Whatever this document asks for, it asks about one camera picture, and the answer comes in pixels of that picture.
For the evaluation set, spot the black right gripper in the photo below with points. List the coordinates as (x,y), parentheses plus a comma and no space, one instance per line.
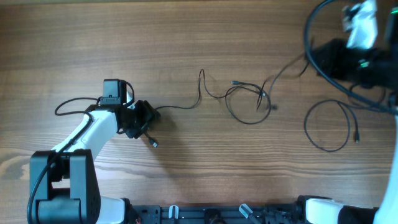
(331,53)

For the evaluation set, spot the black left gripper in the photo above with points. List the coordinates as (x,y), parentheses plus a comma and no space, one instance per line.
(148,114)

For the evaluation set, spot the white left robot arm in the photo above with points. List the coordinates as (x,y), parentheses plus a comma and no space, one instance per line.
(63,182)

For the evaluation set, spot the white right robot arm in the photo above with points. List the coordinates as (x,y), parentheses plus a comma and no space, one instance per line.
(370,109)

